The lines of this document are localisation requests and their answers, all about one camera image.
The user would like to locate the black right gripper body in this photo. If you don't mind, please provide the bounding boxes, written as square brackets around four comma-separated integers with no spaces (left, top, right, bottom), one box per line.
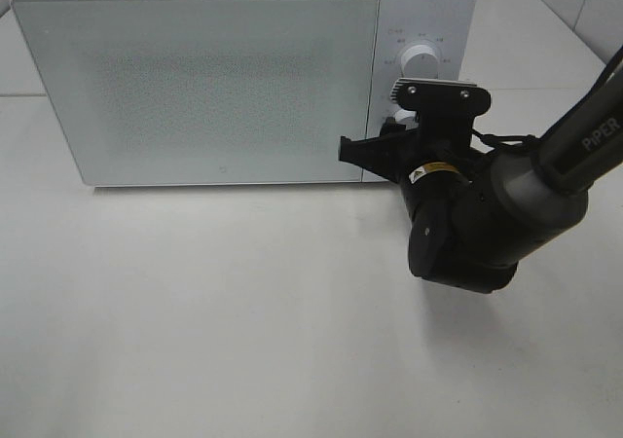
[396,126,483,225]

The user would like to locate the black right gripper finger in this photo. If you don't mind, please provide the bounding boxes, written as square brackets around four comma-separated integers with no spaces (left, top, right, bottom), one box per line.
[380,117,419,138]
[338,129,418,183]

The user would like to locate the white timer knob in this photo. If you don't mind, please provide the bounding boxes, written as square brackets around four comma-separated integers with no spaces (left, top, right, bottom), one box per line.
[393,109,418,128]

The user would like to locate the white microwave door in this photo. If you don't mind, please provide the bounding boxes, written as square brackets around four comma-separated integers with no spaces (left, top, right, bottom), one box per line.
[15,0,377,186]

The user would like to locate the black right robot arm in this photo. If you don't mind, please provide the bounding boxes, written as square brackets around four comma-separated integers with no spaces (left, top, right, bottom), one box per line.
[338,54,622,294]

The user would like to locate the upper white power knob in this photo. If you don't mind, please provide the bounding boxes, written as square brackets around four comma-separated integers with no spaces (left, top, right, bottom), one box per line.
[399,41,441,79]

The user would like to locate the white microwave oven body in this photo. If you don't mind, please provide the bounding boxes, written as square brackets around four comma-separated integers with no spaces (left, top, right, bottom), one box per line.
[18,0,476,189]

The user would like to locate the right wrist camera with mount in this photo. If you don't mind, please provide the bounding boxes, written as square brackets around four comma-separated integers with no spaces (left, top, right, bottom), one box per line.
[390,78,492,155]

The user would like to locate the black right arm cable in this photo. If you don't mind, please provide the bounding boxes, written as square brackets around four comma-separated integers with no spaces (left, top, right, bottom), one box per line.
[469,43,623,160]

